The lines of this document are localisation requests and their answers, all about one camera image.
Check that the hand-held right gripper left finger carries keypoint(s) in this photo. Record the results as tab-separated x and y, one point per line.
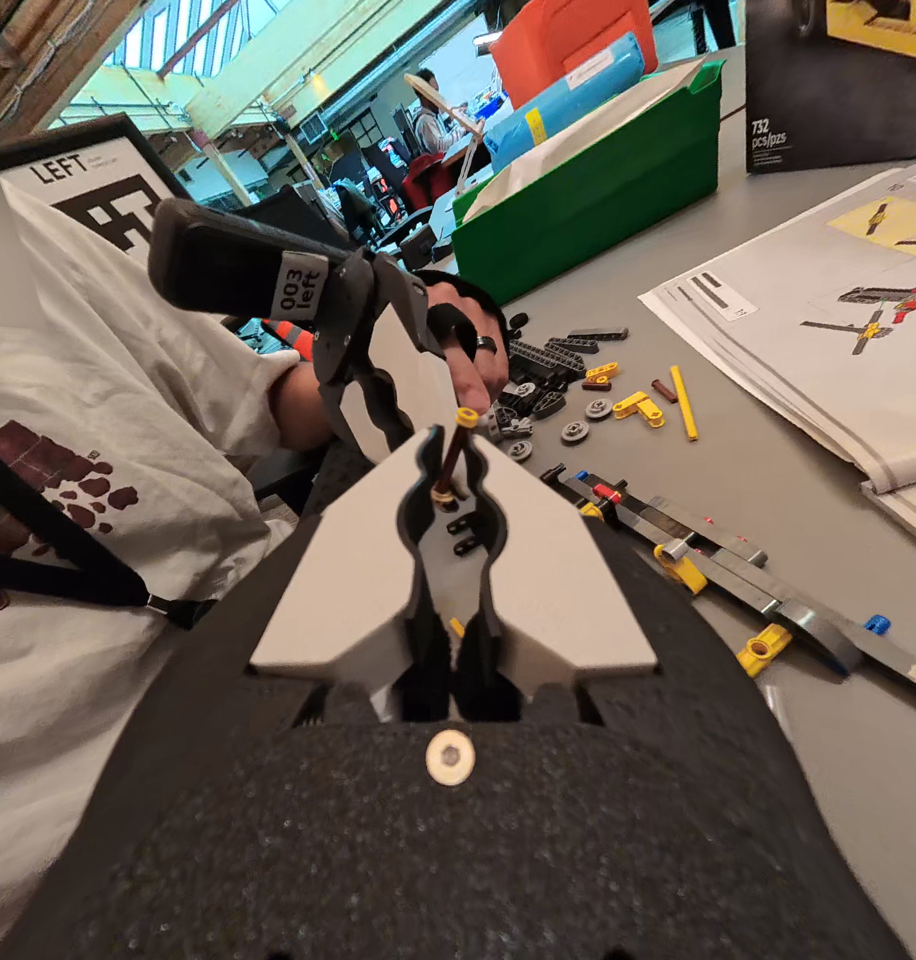
338	600

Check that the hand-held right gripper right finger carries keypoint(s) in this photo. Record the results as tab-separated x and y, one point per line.
570	600

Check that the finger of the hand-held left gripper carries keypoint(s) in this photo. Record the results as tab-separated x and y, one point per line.
372	427
417	375

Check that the brown lego axle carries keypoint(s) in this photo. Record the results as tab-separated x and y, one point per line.
452	461

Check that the tan lego gear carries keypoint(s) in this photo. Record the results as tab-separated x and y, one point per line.
444	496

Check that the black lego fork red pins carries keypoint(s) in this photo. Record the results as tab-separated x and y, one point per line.
463	534

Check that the grey lego wheel hub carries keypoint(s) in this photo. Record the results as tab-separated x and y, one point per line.
599	409
574	433
519	450

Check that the long grey lego beam assembly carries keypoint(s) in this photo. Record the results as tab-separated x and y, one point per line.
728	577

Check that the brown lego connector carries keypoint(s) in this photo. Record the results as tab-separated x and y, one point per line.
597	385
664	391

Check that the short yellow lego beam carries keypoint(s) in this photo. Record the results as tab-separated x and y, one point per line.
602	370

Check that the yellow L-shaped lego beam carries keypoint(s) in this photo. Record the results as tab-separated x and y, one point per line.
638	409

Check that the long yellow lego axle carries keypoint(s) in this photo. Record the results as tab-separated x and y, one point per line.
683	403

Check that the open lego instruction booklet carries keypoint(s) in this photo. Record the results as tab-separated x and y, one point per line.
803	337

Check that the lego box yellow car picture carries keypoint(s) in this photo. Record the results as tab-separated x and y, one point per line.
818	90

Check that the person's left hand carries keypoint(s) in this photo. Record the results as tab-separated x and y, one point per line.
473	375

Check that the orange reflective vest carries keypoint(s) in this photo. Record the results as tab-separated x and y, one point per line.
289	339

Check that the pile of dark grey beams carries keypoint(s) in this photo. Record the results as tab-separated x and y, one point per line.
548	360

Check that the framed marker sign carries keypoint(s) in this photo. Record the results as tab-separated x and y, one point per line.
90	187

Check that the person's white shirt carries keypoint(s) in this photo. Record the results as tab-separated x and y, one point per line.
90	375

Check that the green plastic bin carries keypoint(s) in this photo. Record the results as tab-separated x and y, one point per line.
578	217

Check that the white paper bag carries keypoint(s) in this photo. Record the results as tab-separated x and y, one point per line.
563	165

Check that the wooden board document stand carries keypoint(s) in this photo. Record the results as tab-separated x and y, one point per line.
447	101

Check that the blue plastic package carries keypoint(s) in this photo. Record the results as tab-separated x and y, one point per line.
563	105

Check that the orange felt bag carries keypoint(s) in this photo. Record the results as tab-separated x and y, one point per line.
563	37

